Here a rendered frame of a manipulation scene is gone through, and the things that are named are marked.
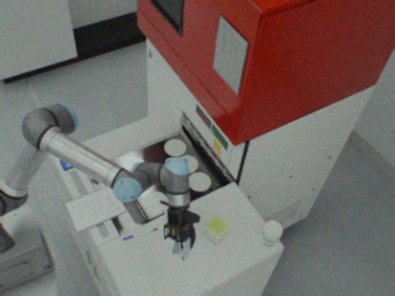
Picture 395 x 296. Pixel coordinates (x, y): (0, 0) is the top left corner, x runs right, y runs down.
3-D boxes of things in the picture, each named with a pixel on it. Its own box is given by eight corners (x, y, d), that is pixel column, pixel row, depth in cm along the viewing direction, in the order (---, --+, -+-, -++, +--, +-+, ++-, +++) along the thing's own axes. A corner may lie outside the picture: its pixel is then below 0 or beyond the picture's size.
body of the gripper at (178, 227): (163, 241, 150) (161, 207, 148) (175, 231, 158) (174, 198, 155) (183, 245, 147) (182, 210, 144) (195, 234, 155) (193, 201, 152)
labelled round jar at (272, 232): (270, 229, 179) (275, 217, 171) (280, 243, 175) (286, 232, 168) (256, 237, 176) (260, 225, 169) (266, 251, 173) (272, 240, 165)
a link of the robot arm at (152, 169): (123, 167, 146) (154, 170, 142) (139, 158, 156) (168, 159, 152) (125, 190, 148) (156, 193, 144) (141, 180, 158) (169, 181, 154)
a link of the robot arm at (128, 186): (8, 108, 142) (140, 182, 132) (32, 102, 152) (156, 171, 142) (1, 140, 146) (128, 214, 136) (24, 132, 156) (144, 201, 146)
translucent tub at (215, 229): (214, 221, 179) (216, 213, 174) (228, 234, 176) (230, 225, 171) (201, 233, 175) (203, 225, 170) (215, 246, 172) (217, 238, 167)
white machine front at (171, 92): (151, 85, 245) (151, 23, 214) (234, 197, 204) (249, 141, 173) (145, 86, 244) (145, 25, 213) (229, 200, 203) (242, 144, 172)
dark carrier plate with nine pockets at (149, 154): (180, 134, 215) (180, 133, 215) (219, 187, 198) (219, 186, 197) (114, 161, 203) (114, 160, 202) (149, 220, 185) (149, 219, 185)
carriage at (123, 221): (104, 172, 204) (103, 168, 202) (140, 236, 186) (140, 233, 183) (87, 179, 201) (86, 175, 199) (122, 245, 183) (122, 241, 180)
